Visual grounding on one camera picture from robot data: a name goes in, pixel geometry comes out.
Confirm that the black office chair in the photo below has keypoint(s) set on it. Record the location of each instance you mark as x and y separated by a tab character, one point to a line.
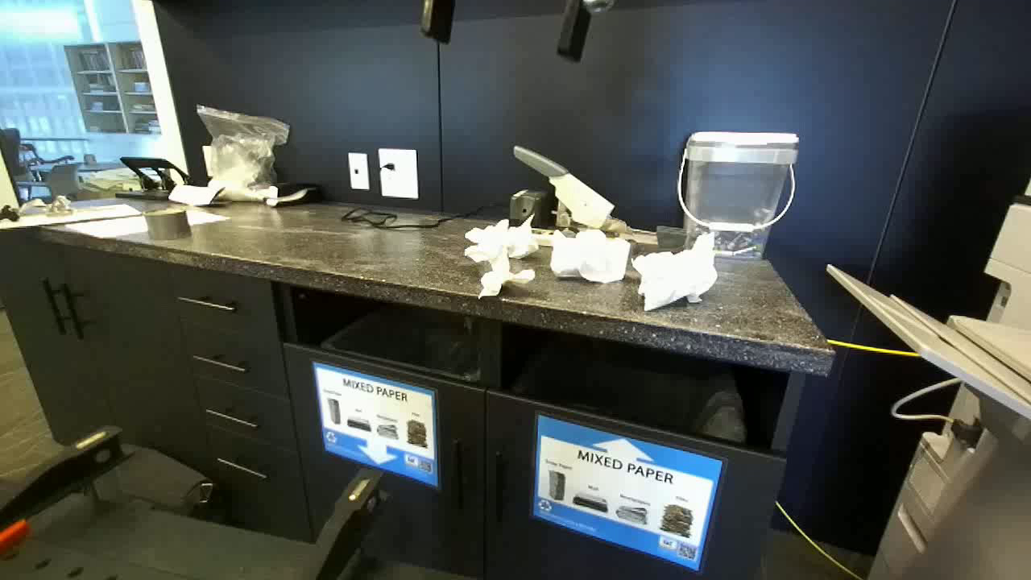
161	535

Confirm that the white paper sheet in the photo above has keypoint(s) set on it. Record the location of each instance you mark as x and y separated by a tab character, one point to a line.
107	227
53	213

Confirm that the blue label with down arrow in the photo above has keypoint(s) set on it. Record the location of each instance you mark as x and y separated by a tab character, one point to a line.
375	424

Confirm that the blue label with up arrow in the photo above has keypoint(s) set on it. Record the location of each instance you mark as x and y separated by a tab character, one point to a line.
630	496

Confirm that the clear plastic bag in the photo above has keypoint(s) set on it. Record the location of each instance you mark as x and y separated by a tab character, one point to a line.
242	151

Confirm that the dark drawer cabinet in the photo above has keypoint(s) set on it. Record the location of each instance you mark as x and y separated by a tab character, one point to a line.
130	357

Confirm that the printed white paper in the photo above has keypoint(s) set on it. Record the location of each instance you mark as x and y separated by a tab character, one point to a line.
499	251

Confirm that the white folded paper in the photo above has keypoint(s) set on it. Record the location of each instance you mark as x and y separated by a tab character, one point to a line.
197	194

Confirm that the small white switch plate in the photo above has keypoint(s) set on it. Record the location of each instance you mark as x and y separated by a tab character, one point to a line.
358	173

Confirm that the black desk tray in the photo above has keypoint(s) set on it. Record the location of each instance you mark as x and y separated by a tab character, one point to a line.
149	170

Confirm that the background shelving unit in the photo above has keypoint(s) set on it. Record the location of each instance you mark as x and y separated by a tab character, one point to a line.
107	92

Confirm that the white wall outlet plate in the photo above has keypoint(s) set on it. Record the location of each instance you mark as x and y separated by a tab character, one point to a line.
399	173

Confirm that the black trash bin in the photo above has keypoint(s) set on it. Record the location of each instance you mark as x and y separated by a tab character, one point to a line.
406	342
687	405

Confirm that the white paper ball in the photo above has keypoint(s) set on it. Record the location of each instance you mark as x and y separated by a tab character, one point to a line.
589	260
676	276

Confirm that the dark recycling bin cabinet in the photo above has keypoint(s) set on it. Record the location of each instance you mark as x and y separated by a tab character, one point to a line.
485	552

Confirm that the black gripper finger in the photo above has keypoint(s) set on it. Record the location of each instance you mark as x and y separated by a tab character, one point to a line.
574	32
436	20

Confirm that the white office printer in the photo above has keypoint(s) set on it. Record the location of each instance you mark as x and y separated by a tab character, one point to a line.
968	496

